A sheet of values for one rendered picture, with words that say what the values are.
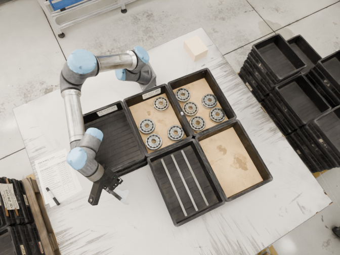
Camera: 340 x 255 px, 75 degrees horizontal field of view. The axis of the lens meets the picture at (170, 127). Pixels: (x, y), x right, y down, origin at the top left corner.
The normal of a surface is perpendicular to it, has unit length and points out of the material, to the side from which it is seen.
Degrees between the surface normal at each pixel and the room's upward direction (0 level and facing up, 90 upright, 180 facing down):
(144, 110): 0
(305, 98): 0
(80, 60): 34
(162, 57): 0
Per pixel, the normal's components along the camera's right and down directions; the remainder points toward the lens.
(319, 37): 0.01, -0.34
